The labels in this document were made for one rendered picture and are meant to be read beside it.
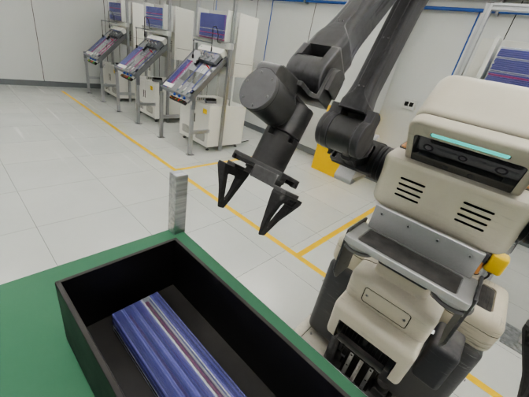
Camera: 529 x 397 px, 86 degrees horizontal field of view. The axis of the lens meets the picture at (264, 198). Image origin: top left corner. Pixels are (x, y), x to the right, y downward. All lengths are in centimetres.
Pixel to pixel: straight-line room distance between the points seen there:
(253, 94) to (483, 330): 94
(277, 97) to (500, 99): 40
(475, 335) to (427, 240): 48
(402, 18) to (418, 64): 350
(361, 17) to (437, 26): 371
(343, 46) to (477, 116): 26
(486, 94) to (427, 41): 359
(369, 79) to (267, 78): 31
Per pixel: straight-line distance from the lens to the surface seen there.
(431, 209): 69
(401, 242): 71
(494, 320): 109
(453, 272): 70
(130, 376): 47
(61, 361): 52
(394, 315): 84
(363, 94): 64
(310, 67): 46
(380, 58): 68
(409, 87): 420
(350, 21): 52
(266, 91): 38
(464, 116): 61
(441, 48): 417
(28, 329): 56
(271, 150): 43
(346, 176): 75
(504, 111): 62
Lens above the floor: 136
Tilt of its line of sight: 27 degrees down
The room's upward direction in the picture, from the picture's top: 11 degrees clockwise
